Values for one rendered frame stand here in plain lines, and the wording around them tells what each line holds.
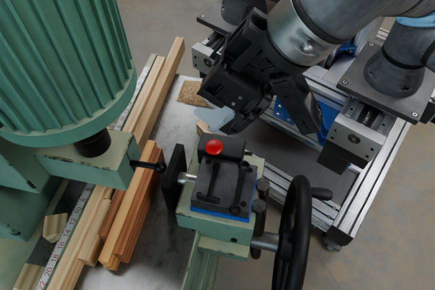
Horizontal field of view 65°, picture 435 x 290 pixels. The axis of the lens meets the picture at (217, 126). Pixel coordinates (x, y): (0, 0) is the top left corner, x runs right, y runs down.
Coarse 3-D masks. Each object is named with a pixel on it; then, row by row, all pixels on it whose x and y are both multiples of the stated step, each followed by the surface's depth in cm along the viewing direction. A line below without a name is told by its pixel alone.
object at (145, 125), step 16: (176, 48) 84; (176, 64) 84; (160, 80) 77; (160, 96) 76; (144, 112) 72; (144, 128) 70; (144, 144) 71; (96, 224) 58; (96, 240) 56; (80, 256) 55; (96, 256) 57
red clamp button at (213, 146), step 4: (208, 140) 58; (212, 140) 58; (216, 140) 58; (208, 144) 57; (212, 144) 57; (216, 144) 57; (220, 144) 57; (208, 148) 57; (212, 148) 57; (216, 148) 57; (220, 148) 57; (208, 152) 57; (212, 152) 57; (216, 152) 57; (220, 152) 57
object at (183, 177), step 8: (176, 144) 61; (176, 152) 60; (184, 152) 63; (176, 160) 59; (184, 160) 64; (168, 168) 58; (176, 168) 58; (184, 168) 65; (168, 176) 57; (176, 176) 59; (184, 176) 61; (192, 176) 61; (168, 184) 56; (176, 184) 61; (168, 192) 57; (176, 192) 62; (168, 200) 60; (176, 200) 63
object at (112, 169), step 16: (112, 144) 52; (128, 144) 52; (48, 160) 52; (64, 160) 50; (80, 160) 50; (96, 160) 50; (112, 160) 50; (128, 160) 53; (64, 176) 55; (80, 176) 54; (96, 176) 52; (112, 176) 51; (128, 176) 54
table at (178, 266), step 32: (160, 128) 74; (192, 128) 74; (160, 192) 66; (160, 224) 62; (160, 256) 59; (192, 256) 59; (224, 256) 64; (96, 288) 56; (128, 288) 56; (160, 288) 56
